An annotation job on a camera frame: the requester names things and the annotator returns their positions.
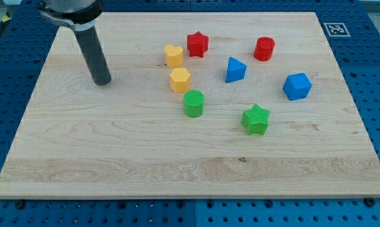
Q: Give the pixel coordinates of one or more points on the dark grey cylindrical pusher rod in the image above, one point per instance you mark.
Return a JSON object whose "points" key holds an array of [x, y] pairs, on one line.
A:
{"points": [[93, 55]]}

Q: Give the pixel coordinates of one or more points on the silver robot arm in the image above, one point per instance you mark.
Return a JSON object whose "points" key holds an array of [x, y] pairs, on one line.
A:
{"points": [[79, 16]]}

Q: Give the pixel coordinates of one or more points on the yellow hexagon block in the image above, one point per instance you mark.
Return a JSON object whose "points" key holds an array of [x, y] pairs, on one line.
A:
{"points": [[180, 80]]}

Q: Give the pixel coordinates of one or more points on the blue hexagon block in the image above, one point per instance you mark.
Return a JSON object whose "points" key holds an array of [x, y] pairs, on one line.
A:
{"points": [[297, 86]]}

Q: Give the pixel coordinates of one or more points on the yellow heart block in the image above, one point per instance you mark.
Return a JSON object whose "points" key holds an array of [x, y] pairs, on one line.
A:
{"points": [[173, 56]]}

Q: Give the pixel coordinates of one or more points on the red star block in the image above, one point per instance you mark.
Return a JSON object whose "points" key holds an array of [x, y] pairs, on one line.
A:
{"points": [[197, 44]]}

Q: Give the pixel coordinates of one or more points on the green cylinder block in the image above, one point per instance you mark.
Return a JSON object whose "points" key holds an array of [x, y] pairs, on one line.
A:
{"points": [[194, 103]]}

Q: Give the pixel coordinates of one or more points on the light wooden board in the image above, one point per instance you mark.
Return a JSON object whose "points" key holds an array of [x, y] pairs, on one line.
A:
{"points": [[131, 139]]}

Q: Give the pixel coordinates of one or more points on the blue triangle block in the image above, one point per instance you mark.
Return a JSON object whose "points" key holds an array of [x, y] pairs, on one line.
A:
{"points": [[235, 70]]}

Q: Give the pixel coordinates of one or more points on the red cylinder block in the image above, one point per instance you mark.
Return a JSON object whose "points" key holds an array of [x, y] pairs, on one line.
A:
{"points": [[264, 48]]}

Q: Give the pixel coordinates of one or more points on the green star block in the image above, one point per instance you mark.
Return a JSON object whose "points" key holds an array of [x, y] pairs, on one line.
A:
{"points": [[255, 120]]}

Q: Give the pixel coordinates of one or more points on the white fiducial marker tag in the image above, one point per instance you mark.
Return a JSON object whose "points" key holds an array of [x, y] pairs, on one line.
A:
{"points": [[336, 29]]}

